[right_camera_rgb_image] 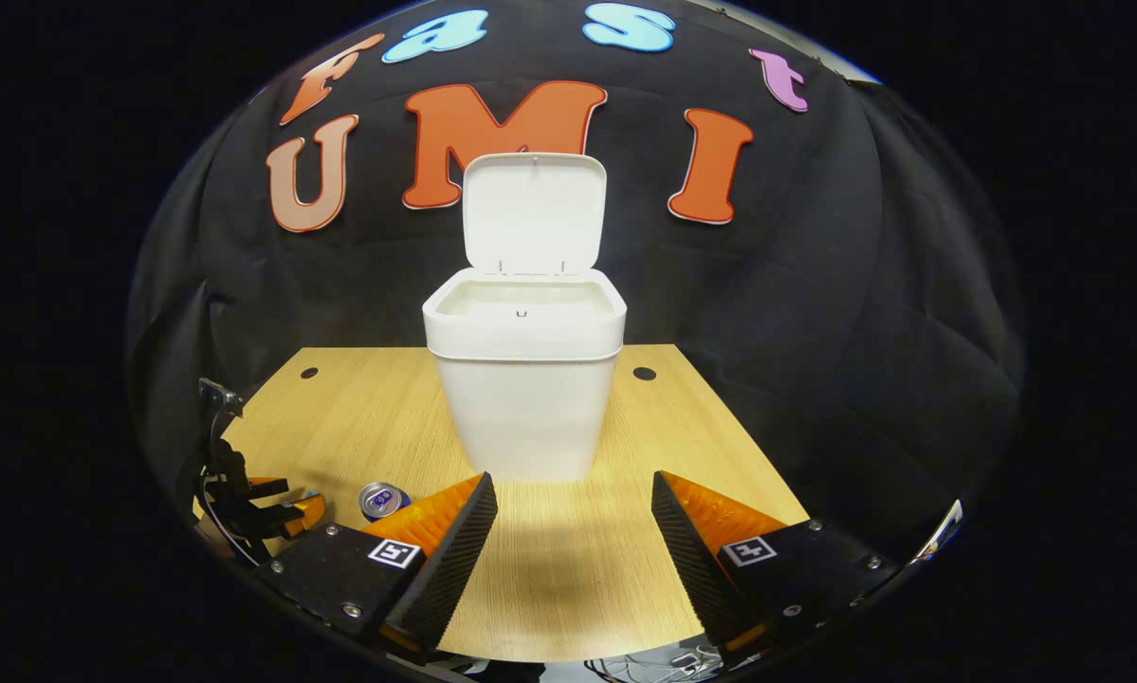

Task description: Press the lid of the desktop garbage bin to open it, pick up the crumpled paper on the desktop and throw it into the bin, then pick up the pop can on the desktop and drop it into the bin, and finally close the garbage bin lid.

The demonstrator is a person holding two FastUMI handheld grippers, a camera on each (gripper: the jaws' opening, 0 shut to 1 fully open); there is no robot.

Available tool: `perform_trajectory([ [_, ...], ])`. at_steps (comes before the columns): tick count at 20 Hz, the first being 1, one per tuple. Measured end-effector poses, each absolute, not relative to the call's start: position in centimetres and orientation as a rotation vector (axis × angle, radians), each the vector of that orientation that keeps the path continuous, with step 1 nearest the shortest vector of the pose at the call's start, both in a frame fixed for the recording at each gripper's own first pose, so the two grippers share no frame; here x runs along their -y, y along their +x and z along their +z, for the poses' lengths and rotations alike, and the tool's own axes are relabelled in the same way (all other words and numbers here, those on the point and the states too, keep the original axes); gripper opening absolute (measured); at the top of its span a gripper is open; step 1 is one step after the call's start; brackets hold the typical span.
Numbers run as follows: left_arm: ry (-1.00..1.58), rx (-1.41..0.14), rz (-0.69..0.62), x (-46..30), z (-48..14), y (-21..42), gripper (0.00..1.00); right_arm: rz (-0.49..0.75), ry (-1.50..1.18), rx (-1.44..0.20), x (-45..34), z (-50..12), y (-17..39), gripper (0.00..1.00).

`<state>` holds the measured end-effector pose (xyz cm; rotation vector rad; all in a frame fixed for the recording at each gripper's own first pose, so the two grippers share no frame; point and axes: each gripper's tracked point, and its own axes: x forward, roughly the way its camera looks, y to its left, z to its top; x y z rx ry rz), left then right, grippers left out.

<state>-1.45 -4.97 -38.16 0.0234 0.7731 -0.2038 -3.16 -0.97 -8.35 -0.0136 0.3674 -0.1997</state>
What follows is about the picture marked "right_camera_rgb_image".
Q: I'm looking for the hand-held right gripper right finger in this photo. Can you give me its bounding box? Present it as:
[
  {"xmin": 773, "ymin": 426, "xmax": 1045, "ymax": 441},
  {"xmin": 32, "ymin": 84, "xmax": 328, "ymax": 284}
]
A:
[{"xmin": 651, "ymin": 470, "xmax": 901, "ymax": 651}]

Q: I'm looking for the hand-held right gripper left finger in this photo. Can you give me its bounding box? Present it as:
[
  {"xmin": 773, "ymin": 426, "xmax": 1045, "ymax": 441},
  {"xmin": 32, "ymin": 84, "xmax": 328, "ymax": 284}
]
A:
[{"xmin": 260, "ymin": 471, "xmax": 499, "ymax": 655}]

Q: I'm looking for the silver pop can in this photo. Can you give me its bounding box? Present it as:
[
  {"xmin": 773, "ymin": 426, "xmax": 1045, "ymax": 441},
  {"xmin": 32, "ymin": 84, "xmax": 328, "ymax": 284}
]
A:
[{"xmin": 358, "ymin": 481, "xmax": 413, "ymax": 524}]

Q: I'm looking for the white desktop garbage bin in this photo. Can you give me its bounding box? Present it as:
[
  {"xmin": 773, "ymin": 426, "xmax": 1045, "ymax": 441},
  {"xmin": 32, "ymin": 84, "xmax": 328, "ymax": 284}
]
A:
[{"xmin": 422, "ymin": 152, "xmax": 628, "ymax": 483}]

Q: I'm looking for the wooden desktop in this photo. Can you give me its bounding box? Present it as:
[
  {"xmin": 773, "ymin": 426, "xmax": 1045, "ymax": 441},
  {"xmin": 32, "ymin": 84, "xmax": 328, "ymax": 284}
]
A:
[{"xmin": 193, "ymin": 343, "xmax": 811, "ymax": 663}]

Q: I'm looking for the black backdrop cloth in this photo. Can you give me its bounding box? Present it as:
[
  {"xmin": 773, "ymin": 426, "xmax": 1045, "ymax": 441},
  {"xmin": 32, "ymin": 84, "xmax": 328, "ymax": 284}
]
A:
[{"xmin": 122, "ymin": 0, "xmax": 1024, "ymax": 570}]

